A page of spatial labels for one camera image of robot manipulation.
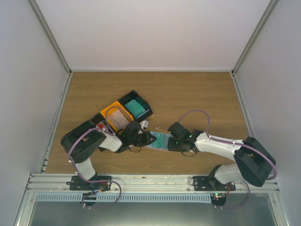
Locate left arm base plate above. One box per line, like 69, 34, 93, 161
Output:
66, 176, 112, 191

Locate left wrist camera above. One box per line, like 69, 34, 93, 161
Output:
140, 120, 149, 129

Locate black bin with teal cards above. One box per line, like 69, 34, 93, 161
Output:
118, 90, 153, 122

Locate pale pink cards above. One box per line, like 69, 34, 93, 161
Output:
108, 110, 128, 130

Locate aluminium mounting rail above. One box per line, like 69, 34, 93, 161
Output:
25, 173, 280, 193

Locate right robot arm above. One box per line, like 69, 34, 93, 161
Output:
167, 122, 277, 191

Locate red and white cards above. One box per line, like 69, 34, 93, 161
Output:
96, 122, 106, 129

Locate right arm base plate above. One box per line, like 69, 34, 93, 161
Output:
192, 176, 236, 192

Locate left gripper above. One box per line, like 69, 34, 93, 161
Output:
129, 131, 157, 147

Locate teal cards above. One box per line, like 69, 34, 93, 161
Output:
125, 99, 146, 118

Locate grey slotted cable duct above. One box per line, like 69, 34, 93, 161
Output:
36, 193, 211, 204

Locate black bin with red cards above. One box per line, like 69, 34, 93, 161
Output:
90, 113, 109, 152

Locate yellow bin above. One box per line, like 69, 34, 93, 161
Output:
100, 101, 134, 132

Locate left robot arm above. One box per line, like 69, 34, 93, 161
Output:
60, 120, 157, 190

